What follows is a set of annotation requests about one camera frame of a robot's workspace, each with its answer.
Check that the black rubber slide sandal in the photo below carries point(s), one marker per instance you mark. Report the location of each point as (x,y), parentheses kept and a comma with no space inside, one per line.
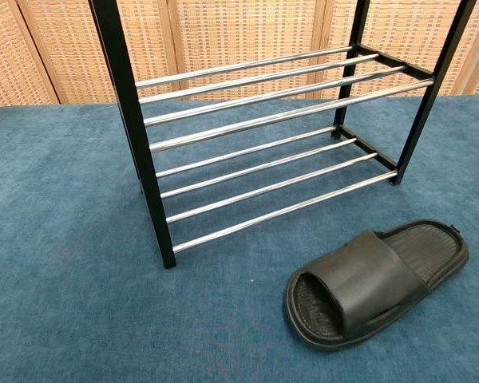
(367,275)

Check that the black metal shoe rack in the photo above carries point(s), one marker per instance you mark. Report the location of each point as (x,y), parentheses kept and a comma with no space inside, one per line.
(151,191)

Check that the woven wicker folding screen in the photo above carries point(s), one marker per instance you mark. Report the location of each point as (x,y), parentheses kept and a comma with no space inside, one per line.
(239,36)

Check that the blue carpet mat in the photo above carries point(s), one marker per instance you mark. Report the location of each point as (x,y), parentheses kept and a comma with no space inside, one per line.
(84,279)

